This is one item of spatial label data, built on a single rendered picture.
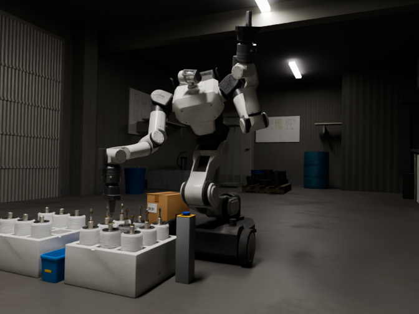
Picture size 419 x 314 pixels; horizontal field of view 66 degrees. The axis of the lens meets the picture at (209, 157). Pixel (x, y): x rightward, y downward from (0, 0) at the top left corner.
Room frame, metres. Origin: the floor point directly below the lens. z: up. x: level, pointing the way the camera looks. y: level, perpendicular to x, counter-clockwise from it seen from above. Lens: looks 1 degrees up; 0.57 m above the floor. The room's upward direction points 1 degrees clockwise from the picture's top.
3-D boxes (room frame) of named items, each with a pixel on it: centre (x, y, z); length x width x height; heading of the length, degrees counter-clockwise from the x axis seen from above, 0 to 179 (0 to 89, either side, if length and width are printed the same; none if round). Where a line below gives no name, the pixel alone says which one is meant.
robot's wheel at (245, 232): (1.84, -0.22, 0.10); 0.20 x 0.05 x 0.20; 158
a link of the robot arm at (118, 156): (1.48, 0.45, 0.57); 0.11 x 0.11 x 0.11; 52
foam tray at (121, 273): (1.61, 0.40, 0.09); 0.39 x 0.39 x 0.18; 68
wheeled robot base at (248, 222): (2.17, -0.07, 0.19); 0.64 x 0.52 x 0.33; 158
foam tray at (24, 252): (1.82, 0.91, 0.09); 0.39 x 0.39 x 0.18; 67
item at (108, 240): (1.50, 0.45, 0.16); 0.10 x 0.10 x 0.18
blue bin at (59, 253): (1.65, 0.68, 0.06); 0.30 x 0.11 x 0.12; 157
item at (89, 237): (1.54, 0.56, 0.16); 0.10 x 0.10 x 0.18
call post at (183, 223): (1.57, 0.11, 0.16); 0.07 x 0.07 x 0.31; 68
